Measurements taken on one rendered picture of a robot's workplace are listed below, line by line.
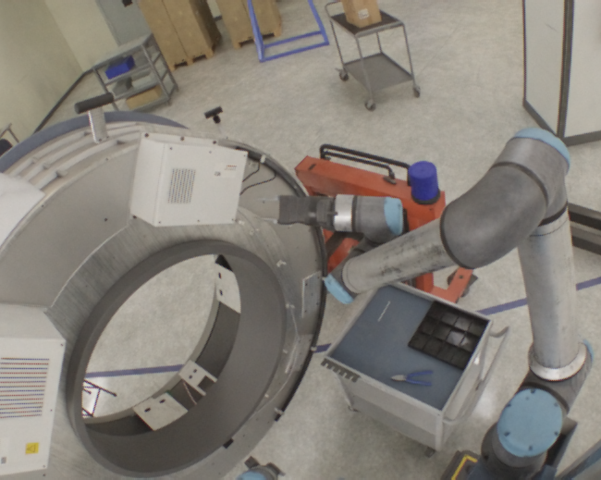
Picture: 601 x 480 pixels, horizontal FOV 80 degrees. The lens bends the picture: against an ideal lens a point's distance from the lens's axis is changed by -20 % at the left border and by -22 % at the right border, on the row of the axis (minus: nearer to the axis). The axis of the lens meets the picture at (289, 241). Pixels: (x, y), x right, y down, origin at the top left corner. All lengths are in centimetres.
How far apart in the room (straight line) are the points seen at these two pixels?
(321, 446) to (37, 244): 181
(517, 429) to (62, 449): 116
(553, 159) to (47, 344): 95
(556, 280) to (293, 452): 183
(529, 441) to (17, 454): 110
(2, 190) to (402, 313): 152
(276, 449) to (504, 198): 202
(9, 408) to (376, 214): 92
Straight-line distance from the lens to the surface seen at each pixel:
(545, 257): 80
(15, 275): 99
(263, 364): 165
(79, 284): 105
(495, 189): 64
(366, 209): 106
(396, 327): 181
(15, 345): 87
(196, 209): 101
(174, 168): 95
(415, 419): 201
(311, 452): 236
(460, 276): 245
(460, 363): 171
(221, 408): 172
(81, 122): 143
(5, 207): 99
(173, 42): 752
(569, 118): 371
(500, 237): 64
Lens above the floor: 220
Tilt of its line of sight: 43 degrees down
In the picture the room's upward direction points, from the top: 23 degrees counter-clockwise
